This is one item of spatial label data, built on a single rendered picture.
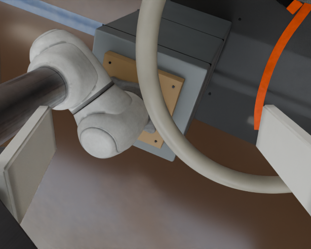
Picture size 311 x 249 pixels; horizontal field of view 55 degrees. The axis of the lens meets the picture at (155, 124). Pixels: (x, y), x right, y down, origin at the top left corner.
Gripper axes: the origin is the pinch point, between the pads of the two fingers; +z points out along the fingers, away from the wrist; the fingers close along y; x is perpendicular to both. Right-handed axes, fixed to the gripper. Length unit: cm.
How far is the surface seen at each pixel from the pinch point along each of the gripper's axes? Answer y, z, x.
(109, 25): -10, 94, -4
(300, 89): 89, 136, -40
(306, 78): 90, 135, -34
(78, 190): -52, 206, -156
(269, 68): 72, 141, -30
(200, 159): 8.9, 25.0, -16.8
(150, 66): 0.7, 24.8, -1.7
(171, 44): 12, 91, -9
